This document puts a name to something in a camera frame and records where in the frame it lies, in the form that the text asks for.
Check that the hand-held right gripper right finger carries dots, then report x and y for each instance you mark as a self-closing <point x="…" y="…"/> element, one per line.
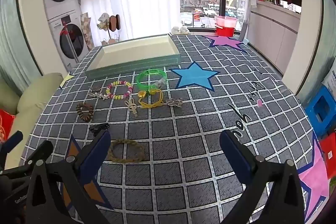
<point x="233" y="150"/>

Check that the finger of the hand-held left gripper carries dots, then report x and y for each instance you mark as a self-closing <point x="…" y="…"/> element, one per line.
<point x="18" y="168"/>
<point x="13" y="138"/>

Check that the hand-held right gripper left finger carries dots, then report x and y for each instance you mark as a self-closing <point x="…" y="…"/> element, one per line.
<point x="98" y="150"/>

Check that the black hair clip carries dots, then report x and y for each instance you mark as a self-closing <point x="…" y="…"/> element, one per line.
<point x="98" y="127"/>

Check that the silver metal hair clip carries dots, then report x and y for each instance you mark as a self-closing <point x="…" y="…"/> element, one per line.
<point x="174" y="103"/>

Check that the teal jewelry tray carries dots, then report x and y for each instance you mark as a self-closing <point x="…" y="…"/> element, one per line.
<point x="136" y="66"/>

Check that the green plastic bangle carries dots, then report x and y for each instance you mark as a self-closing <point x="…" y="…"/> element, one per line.
<point x="151" y="72"/>

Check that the red cushion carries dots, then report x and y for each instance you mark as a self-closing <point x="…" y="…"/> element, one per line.
<point x="5" y="124"/>

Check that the grey checked star blanket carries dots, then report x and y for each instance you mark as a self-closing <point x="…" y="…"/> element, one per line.
<point x="183" y="134"/>

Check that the silver star hairpin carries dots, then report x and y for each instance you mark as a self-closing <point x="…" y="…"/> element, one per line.
<point x="101" y="95"/>

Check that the cream pillow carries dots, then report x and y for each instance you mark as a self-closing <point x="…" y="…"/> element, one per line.
<point x="39" y="90"/>

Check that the beige bow hair clip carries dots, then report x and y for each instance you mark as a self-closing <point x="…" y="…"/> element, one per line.
<point x="132" y="106"/>

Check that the blue plastic stool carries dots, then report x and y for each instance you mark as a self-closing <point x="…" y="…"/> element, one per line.
<point x="312" y="111"/>

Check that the clear crystal hair clip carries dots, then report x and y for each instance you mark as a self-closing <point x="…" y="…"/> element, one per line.
<point x="159" y="83"/>

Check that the red bag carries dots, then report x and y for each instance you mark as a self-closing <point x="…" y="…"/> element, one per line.
<point x="329" y="153"/>

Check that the pink slipper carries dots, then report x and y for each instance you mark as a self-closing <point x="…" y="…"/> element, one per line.
<point x="104" y="42"/>
<point x="112" y="41"/>

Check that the white washing machine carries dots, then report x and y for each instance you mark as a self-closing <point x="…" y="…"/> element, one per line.
<point x="71" y="43"/>

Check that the red bucket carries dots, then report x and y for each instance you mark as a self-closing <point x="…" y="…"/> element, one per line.
<point x="224" y="32"/>

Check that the grey board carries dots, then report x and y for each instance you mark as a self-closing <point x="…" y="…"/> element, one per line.
<point x="244" y="31"/>

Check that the white printed bag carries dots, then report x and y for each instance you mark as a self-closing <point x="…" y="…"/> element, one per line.
<point x="331" y="79"/>

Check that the checkered folded panel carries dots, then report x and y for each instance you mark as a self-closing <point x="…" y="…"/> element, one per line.
<point x="86" y="29"/>

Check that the white cabinet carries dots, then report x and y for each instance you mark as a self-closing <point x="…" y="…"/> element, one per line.
<point x="273" y="35"/>

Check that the brown slipper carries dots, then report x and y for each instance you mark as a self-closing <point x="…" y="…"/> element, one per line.
<point x="118" y="22"/>
<point x="113" y="23"/>

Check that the pink basin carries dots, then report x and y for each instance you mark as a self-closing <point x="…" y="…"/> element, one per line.
<point x="225" y="21"/>

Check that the white fluffy slipper on rack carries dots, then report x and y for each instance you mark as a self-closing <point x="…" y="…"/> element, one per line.
<point x="103" y="20"/>

